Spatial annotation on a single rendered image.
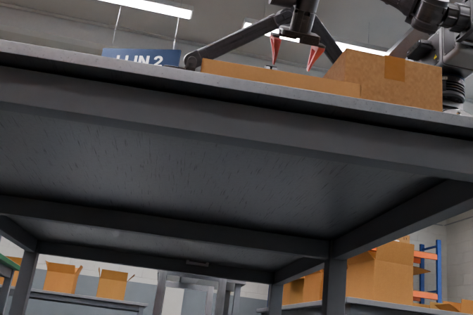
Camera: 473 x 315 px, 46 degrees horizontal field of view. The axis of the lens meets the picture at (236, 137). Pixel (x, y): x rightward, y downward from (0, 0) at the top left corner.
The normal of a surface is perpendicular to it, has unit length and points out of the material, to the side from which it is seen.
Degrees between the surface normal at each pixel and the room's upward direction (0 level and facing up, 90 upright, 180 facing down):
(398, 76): 90
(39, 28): 90
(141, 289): 90
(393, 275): 90
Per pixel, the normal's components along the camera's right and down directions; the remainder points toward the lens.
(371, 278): -0.95, -0.21
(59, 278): 0.15, -0.32
